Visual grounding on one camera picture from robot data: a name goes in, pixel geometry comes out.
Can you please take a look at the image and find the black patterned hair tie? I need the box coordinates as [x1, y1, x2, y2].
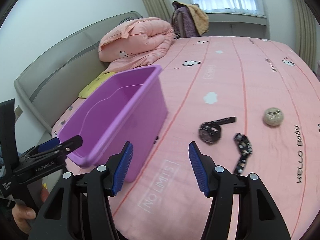
[233, 132, 253, 176]

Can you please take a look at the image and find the black wrist watch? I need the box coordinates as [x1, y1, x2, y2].
[198, 116, 237, 145]

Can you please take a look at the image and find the beige plush round clip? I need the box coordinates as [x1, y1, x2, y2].
[263, 107, 284, 126]

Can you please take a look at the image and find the left hand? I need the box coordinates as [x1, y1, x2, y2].
[12, 203, 36, 234]

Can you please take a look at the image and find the grey headboard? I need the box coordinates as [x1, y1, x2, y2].
[14, 11, 142, 133]

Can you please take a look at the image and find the yellow pillow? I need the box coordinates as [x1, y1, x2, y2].
[78, 72, 116, 99]

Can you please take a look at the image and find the purple plastic bin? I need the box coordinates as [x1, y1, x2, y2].
[57, 65, 168, 183]

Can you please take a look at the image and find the pink bed sheet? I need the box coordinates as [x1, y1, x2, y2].
[51, 36, 320, 240]

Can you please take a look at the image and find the folded pink quilt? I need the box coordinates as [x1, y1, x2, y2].
[98, 17, 175, 72]

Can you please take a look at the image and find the chair with clothes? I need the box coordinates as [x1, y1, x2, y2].
[171, 1, 209, 39]

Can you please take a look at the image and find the beige curtain right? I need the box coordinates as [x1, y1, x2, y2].
[292, 0, 317, 71]

